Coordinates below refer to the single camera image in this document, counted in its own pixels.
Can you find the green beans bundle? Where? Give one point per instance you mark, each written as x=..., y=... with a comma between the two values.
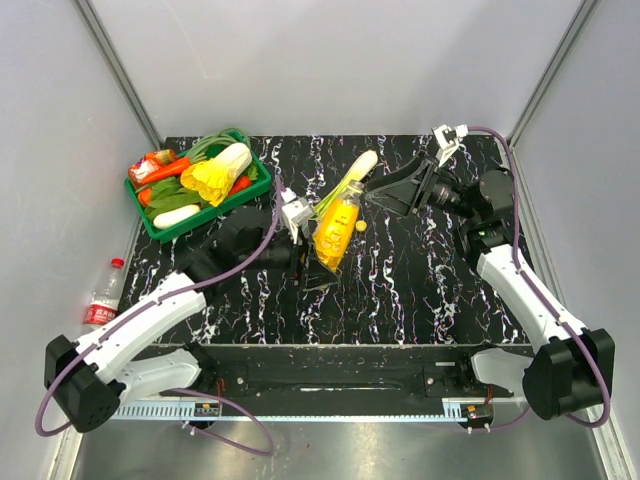
x=211, y=145

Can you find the toy green onion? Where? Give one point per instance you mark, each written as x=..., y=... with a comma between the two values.
x=358, y=171

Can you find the small orange carrot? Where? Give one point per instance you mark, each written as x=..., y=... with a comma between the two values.
x=241, y=184

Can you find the orange juice bottle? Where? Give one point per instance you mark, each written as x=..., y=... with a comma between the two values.
x=333, y=233

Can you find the toy napa cabbage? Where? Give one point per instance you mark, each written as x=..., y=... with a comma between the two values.
x=214, y=178

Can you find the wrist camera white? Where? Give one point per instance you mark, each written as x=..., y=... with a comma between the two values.
x=296, y=213
x=448, y=140

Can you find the water bottle red cap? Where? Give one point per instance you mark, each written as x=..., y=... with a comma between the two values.
x=105, y=300

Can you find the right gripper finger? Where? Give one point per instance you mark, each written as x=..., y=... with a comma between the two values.
x=407, y=171
x=397, y=200

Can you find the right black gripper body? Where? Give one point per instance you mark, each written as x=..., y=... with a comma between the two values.
x=441, y=191

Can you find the green plastic basket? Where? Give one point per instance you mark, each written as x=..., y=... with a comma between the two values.
x=261, y=183

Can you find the black marble mat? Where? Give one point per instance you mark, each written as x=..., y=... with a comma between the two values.
x=401, y=279

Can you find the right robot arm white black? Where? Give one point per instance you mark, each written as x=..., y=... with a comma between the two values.
x=572, y=366

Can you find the white toy radish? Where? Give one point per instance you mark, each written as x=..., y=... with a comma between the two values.
x=171, y=218

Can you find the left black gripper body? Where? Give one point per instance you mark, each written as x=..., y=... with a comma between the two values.
x=298, y=272

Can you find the long orange carrot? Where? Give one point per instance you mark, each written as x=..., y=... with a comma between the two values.
x=175, y=168

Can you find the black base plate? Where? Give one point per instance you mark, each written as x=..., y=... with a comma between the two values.
x=432, y=371

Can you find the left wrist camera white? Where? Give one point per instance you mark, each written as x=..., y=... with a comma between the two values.
x=296, y=213

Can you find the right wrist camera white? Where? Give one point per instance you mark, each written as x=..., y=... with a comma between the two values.
x=448, y=140

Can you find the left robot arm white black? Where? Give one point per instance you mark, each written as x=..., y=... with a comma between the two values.
x=91, y=377

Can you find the red snack packet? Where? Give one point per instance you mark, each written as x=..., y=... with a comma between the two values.
x=150, y=163

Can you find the green leafy vegetable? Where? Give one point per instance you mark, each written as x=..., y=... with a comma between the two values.
x=168, y=195

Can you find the orange tomato piece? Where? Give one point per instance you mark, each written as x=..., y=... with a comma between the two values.
x=145, y=197

